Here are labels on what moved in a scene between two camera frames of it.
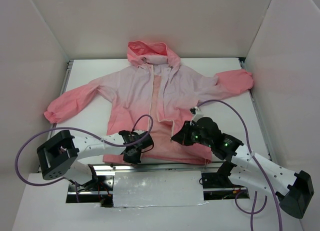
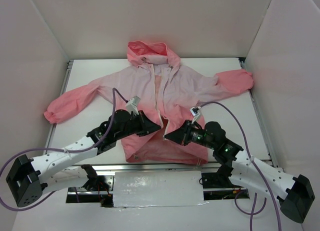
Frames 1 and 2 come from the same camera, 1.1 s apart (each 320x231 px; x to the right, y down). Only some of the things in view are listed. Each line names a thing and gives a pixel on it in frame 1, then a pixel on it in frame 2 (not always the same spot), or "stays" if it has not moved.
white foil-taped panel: x=160 y=188 stays
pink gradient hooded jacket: x=156 y=93 stays
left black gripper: x=132 y=153 to x=141 y=123
